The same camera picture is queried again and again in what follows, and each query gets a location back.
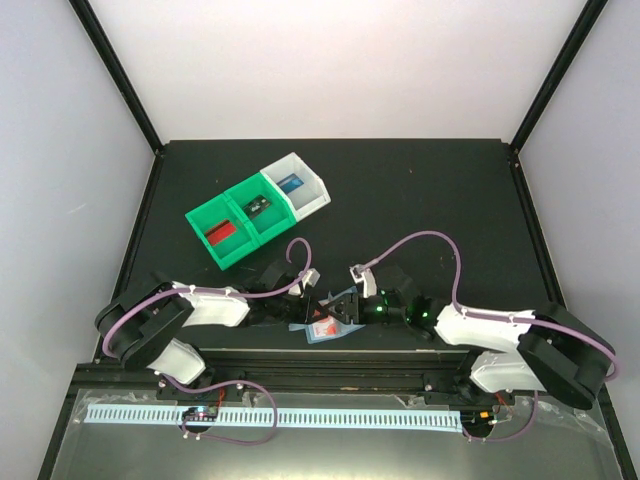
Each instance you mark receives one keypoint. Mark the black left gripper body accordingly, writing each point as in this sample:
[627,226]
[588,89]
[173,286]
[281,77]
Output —
[288,313]

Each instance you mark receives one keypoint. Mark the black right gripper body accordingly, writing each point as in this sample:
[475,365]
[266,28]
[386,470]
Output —
[386,314]

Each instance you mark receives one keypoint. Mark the blue card holder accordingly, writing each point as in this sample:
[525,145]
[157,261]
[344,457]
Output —
[330,318]

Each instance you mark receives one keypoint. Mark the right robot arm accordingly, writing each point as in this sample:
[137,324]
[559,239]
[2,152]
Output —
[546,349]

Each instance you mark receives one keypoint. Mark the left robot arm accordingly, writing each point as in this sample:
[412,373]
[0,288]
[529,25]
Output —
[140,328]

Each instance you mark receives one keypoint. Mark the red card in holder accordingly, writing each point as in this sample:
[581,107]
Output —
[325,329]

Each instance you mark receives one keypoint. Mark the red card in bin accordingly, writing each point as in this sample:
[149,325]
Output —
[220,232]

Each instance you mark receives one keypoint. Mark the black card in bin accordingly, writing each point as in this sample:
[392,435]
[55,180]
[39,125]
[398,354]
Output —
[256,206]

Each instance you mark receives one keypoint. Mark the blue card in bin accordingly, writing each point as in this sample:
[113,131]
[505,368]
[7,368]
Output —
[290,183]

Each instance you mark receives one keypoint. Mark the green end plastic bin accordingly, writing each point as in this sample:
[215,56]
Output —
[233,249]

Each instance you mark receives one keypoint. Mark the green middle plastic bin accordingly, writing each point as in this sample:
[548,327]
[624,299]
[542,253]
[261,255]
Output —
[274,221]

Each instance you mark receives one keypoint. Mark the white plastic bin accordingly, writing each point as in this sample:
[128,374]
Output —
[307,199]

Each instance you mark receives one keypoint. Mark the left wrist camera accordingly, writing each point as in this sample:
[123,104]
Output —
[309,280]

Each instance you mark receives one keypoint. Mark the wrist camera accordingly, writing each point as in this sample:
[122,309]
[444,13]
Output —
[309,280]
[364,277]

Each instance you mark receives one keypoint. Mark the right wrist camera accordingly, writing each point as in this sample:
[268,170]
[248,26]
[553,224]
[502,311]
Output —
[364,277]

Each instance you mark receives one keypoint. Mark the white slotted cable duct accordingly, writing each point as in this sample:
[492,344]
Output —
[301,418]

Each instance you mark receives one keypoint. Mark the black frame post right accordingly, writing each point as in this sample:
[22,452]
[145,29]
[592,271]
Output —
[572,45]

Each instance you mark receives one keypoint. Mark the black frame post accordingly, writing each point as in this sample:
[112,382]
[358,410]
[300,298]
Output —
[104,48]
[572,45]

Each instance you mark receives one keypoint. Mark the black frame post left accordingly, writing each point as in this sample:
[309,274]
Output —
[104,48]

